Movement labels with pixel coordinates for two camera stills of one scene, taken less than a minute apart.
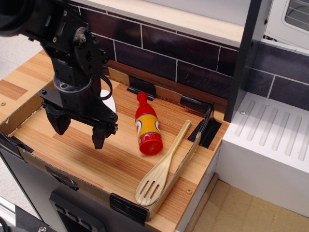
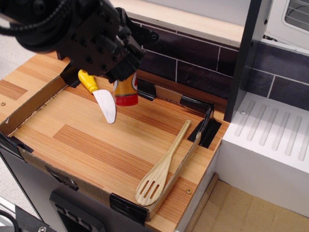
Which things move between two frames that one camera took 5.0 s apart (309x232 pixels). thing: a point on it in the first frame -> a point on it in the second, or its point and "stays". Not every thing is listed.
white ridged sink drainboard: x=264 y=153 stays
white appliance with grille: x=285 y=22 stays
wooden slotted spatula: x=152 y=184 stays
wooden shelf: x=168 y=19 stays
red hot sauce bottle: x=148 y=129 -> x=126 y=91
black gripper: x=85 y=105 -> x=109 y=43
